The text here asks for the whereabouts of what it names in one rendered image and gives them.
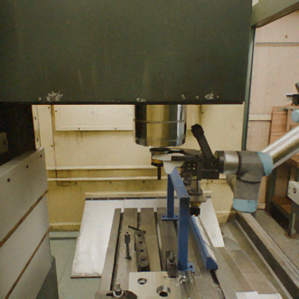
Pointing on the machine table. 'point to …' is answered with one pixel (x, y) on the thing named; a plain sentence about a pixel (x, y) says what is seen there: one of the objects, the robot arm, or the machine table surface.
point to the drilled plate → (147, 291)
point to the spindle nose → (159, 125)
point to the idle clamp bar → (142, 266)
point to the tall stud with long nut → (127, 244)
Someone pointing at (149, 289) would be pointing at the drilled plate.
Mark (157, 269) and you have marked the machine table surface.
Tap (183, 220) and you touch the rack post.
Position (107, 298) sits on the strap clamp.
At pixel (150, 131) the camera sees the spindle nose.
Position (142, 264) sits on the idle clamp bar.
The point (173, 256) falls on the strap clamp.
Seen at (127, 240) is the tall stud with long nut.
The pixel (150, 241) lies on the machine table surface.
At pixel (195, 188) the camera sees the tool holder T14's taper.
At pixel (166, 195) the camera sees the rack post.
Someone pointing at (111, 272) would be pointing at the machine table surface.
